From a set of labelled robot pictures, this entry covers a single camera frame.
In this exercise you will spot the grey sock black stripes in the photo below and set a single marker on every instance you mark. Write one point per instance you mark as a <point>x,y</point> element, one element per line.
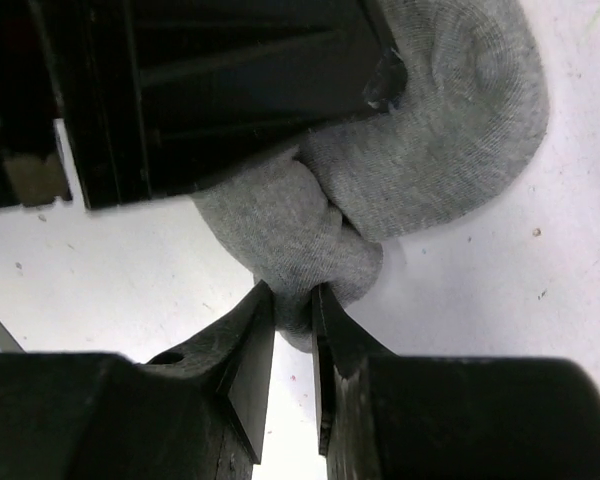
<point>471,118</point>

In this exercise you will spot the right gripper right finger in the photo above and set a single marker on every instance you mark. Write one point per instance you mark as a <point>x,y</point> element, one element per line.
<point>385,416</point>

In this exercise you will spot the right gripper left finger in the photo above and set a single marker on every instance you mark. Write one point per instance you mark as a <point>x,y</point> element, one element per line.
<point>195,411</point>

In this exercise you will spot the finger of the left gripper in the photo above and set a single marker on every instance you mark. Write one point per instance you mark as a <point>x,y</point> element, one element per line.
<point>166,98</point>

